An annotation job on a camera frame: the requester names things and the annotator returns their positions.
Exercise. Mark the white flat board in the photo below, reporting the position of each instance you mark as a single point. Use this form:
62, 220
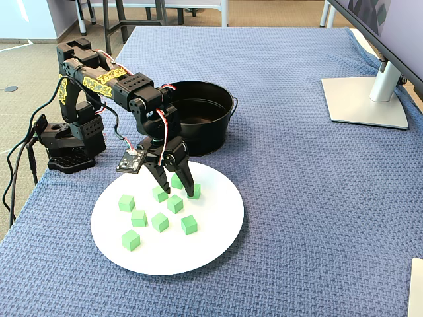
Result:
417, 290

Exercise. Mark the white metal table leg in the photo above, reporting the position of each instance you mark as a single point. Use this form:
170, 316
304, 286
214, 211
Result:
325, 16

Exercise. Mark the white round plate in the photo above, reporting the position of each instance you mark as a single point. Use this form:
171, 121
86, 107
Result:
205, 244

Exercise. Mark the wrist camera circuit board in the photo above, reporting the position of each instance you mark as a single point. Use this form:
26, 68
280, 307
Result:
132, 162

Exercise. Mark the white table frame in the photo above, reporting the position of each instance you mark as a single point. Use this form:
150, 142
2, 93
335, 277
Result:
224, 13

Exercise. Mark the silver computer monitor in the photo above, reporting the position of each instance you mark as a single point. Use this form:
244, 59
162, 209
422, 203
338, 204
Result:
363, 102

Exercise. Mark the green cube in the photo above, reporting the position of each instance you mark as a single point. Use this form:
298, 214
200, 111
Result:
159, 195
131, 240
160, 222
197, 191
138, 218
174, 204
176, 182
189, 225
126, 203

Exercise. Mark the blue woven tablecloth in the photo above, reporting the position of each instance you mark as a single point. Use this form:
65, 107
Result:
297, 165

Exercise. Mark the round black floor outlet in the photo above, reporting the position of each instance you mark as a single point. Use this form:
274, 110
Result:
11, 88

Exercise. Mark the black metal bucket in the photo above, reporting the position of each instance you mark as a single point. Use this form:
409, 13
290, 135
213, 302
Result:
211, 132

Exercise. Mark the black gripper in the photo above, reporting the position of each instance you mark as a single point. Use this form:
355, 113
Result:
164, 158

